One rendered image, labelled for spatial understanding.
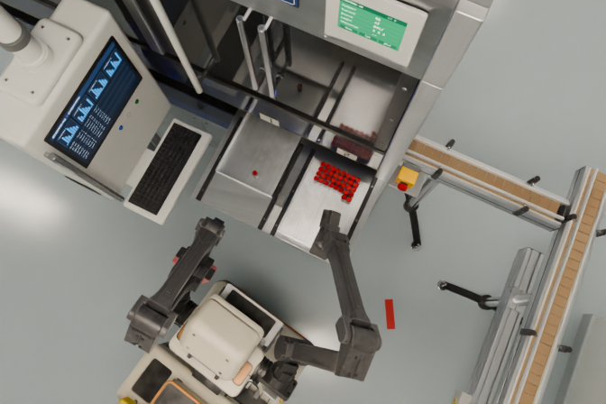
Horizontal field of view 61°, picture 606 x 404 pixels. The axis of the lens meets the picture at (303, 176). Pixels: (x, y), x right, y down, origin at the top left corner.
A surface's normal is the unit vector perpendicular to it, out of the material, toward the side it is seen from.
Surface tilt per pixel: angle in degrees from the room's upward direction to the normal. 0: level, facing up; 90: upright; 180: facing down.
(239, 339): 42
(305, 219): 0
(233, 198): 0
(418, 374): 0
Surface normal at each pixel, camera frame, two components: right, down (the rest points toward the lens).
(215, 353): -0.43, 0.41
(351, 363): 0.31, 0.17
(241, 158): -0.01, -0.25
